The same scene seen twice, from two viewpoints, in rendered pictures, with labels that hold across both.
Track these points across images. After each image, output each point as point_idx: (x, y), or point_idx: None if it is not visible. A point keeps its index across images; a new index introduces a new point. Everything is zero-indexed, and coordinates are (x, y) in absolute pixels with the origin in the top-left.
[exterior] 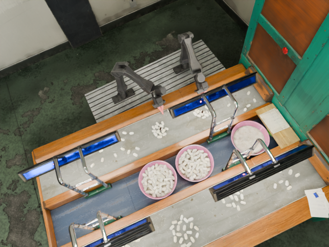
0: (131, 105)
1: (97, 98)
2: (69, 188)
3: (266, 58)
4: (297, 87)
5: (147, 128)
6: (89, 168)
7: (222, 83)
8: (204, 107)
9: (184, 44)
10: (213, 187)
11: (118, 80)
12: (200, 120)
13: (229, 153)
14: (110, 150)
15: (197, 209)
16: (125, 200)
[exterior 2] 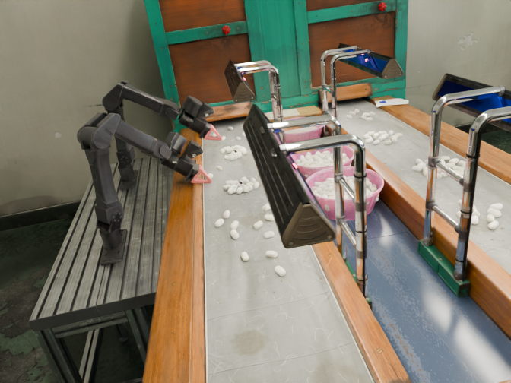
0: (149, 235)
1: (71, 292)
2: (340, 324)
3: (208, 77)
4: (265, 55)
5: (228, 200)
6: (285, 280)
7: (199, 140)
8: (227, 150)
9: (129, 93)
10: (382, 71)
11: (105, 169)
12: (247, 156)
13: (310, 152)
14: (250, 245)
15: (401, 159)
16: (380, 246)
